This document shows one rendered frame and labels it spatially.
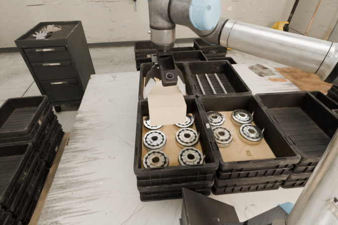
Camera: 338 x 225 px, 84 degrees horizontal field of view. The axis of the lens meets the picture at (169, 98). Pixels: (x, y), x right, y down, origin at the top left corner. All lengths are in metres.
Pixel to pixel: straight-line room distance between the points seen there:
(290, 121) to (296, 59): 0.65
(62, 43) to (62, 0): 2.13
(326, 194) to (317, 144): 0.69
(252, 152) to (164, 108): 0.47
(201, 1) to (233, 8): 3.93
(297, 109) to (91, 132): 1.15
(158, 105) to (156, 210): 0.44
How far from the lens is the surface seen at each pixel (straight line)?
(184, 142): 0.84
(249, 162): 0.75
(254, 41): 0.54
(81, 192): 0.97
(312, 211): 0.43
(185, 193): 0.63
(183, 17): 0.49
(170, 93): 0.66
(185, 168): 0.68
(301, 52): 0.53
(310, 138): 1.10
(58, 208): 0.98
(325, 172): 0.42
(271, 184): 0.97
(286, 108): 1.23
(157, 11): 0.53
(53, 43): 2.10
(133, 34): 4.09
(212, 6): 0.47
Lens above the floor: 1.51
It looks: 37 degrees down
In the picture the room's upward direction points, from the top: straight up
